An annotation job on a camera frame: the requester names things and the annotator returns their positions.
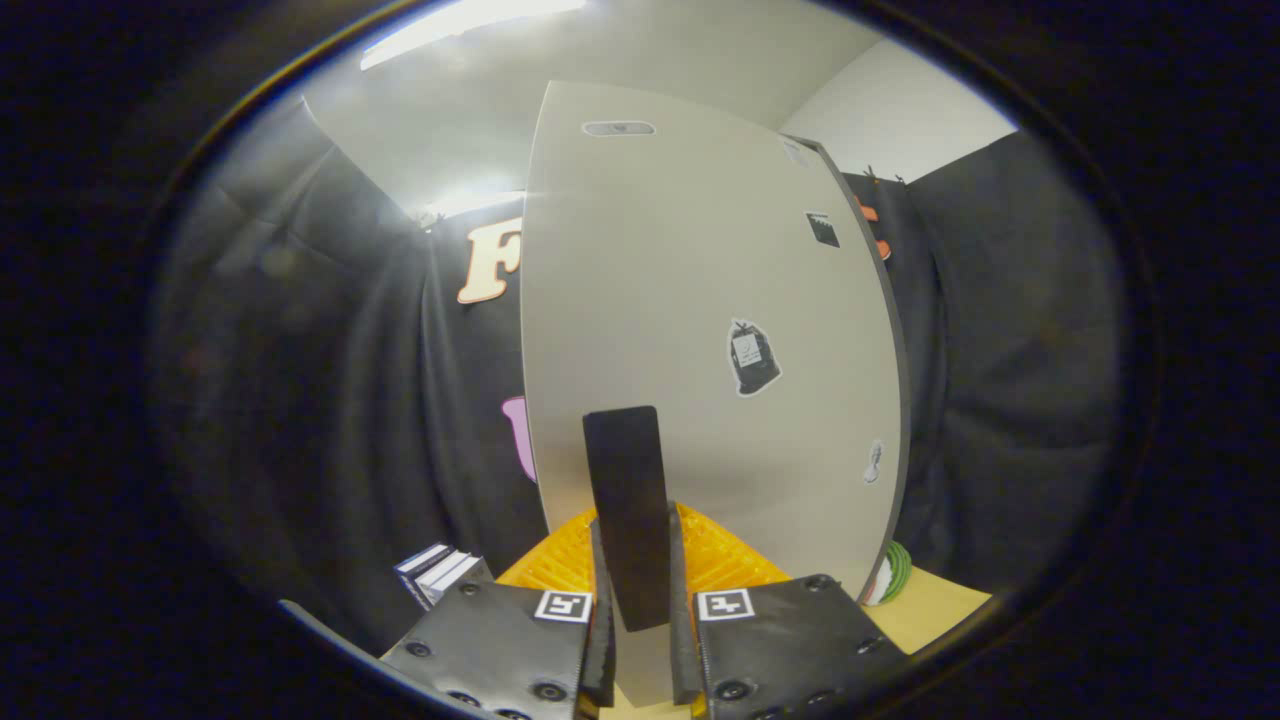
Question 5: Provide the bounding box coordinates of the ceiling light strip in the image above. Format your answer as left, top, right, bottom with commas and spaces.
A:
358, 0, 589, 72

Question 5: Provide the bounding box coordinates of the black cabinet door handle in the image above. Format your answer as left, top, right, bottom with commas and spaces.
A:
582, 405, 671, 634

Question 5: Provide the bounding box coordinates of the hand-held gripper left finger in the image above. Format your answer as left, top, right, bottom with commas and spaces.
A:
380, 505, 618, 720

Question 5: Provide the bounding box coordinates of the green striped round object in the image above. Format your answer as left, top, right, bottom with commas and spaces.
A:
864, 540, 914, 607

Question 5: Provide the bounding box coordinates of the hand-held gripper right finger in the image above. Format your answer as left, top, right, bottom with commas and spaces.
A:
668, 500, 909, 720

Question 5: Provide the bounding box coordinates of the white shoe cabinet door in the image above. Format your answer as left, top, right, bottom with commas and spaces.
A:
519, 80, 913, 707

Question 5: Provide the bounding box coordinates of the black backdrop cloth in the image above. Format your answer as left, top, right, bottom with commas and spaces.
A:
150, 95, 1126, 656

